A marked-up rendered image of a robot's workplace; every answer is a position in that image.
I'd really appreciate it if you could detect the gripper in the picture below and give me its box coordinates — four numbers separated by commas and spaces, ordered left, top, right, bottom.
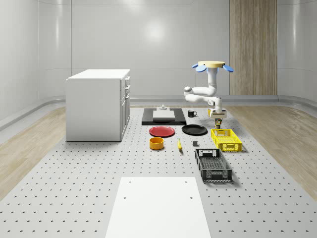
210, 112, 226, 124

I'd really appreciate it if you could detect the black plate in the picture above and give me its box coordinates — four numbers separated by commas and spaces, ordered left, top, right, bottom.
181, 124, 209, 136

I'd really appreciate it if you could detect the yellow basket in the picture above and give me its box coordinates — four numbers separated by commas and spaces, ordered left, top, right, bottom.
211, 128, 243, 152

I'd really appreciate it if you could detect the dark grey basket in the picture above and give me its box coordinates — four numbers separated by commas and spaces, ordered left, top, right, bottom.
195, 148, 233, 183

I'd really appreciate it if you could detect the red plate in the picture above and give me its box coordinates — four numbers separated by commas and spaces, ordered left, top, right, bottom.
149, 125, 176, 137

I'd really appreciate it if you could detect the yellow bowl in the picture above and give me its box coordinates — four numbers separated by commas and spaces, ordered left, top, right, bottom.
149, 137, 164, 150

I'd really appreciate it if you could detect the black stove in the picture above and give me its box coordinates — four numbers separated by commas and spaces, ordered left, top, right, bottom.
141, 104, 187, 126

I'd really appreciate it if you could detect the white board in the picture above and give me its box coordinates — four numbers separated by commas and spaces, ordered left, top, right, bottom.
105, 177, 211, 238

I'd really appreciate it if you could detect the white cabinet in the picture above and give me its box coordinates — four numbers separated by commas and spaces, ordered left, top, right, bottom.
65, 68, 131, 142

